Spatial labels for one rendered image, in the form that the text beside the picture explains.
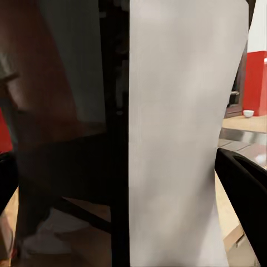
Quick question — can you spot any bottle of coffee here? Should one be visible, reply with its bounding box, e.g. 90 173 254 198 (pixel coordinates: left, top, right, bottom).
0 0 256 267

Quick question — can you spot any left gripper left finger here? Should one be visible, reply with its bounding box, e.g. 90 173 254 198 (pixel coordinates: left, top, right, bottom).
0 151 18 214

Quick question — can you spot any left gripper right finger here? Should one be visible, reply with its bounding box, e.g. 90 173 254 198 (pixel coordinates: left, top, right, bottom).
215 148 267 267

